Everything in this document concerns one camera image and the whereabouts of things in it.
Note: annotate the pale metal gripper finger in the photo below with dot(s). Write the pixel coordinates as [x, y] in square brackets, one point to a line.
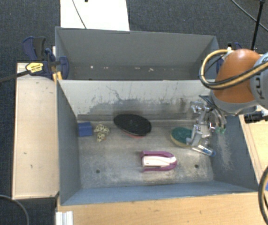
[192, 136]
[203, 149]

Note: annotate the green and yellow sponge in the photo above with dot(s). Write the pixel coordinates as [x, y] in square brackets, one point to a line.
[180, 135]

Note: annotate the purple and white stapler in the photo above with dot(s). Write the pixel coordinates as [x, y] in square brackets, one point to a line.
[158, 161]

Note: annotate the black oval brush red base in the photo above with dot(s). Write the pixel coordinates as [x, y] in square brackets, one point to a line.
[132, 124]

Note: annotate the grey metal bin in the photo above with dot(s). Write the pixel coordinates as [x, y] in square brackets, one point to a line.
[133, 172]

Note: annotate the yellow spotted toy animal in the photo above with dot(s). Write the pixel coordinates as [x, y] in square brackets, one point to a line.
[101, 131]

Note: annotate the blue block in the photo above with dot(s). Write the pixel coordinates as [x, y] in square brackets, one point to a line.
[85, 129]

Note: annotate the pale wood board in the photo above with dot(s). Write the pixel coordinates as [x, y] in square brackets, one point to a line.
[36, 137]

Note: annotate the black cylinder on white bracket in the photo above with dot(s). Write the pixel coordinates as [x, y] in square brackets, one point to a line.
[255, 117]

